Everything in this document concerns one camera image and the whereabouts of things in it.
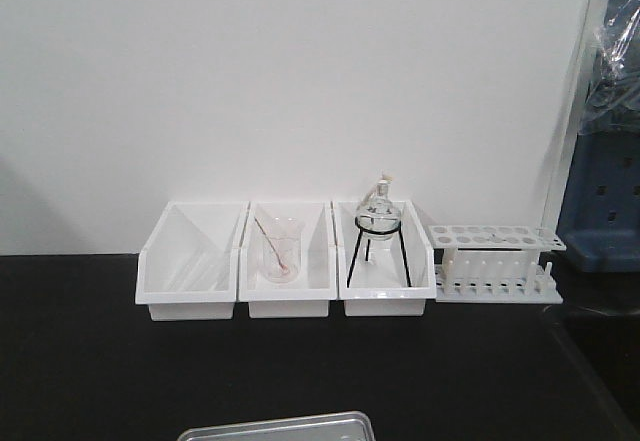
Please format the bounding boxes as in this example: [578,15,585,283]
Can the glass beaker in bin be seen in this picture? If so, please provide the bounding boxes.
[256,216,304,284]

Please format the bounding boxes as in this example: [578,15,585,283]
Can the silver metal tray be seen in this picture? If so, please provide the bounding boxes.
[178,411,375,441]

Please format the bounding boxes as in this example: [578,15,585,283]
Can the round glass flask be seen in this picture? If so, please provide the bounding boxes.
[356,175,401,239]

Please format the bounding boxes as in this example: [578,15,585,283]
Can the middle white storage bin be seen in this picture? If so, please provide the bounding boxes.
[238,201,338,318]

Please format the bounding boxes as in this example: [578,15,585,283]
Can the white storage bin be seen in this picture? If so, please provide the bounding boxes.
[331,201,436,316]
[134,201,249,321]
[238,201,338,318]

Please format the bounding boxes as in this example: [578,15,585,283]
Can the glass stirring rod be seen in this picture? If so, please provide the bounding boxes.
[254,217,289,274]

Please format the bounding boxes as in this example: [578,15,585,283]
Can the right white storage bin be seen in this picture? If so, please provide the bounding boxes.
[331,201,436,316]

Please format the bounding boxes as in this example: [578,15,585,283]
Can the left white storage bin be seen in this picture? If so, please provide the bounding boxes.
[134,201,249,321]

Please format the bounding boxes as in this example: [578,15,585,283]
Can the white test tube rack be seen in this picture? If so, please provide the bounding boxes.
[427,224,566,305]

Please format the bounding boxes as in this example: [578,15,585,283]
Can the blue perforated crate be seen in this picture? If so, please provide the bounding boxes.
[557,132,639,273]

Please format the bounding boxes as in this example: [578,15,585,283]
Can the clear plastic bag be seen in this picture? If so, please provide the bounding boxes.
[579,0,639,135]

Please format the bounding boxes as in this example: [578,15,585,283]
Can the black wire tripod stand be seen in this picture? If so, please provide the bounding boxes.
[346,218,412,288]

